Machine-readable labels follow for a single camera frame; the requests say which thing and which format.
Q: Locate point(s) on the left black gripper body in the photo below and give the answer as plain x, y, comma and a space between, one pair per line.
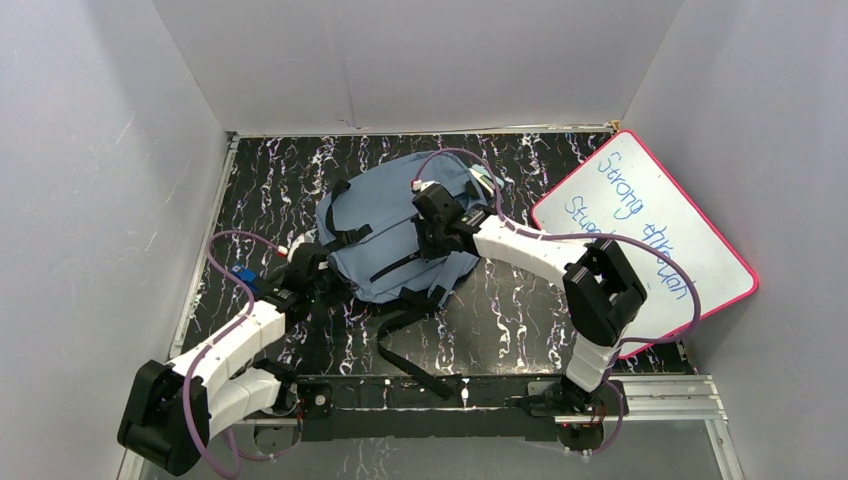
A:
317, 270

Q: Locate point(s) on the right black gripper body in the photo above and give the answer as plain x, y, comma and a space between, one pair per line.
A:
431, 243

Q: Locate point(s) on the blue student backpack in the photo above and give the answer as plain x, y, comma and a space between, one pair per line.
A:
367, 225

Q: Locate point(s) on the teal eraser case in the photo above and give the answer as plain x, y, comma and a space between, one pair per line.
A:
486, 182

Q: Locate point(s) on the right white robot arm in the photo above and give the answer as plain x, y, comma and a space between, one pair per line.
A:
602, 291

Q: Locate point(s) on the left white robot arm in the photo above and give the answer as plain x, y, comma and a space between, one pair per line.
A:
175, 408

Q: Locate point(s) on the pink framed whiteboard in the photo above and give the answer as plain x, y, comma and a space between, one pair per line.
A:
623, 189

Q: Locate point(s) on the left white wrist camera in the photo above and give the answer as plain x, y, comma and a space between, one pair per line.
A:
304, 238

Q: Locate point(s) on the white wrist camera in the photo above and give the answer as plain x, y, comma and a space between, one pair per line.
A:
304, 238
421, 186

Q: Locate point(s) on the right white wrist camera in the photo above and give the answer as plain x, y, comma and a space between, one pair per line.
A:
421, 186

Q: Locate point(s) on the black front rail frame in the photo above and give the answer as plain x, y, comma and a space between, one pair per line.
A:
481, 406

